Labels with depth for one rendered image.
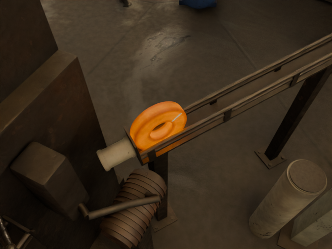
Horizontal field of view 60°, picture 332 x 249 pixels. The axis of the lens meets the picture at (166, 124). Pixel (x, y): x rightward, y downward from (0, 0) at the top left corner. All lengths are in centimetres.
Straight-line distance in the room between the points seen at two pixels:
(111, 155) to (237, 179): 89
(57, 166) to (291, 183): 68
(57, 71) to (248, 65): 152
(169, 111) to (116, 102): 107
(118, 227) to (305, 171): 59
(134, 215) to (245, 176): 81
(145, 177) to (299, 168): 48
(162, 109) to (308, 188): 51
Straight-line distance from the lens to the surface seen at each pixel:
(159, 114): 69
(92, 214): 79
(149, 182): 88
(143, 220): 86
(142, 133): 72
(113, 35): 223
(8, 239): 50
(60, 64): 72
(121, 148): 75
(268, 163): 158
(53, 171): 64
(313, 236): 136
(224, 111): 82
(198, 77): 188
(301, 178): 99
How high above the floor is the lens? 133
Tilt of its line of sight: 55 degrees down
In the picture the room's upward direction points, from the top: straight up
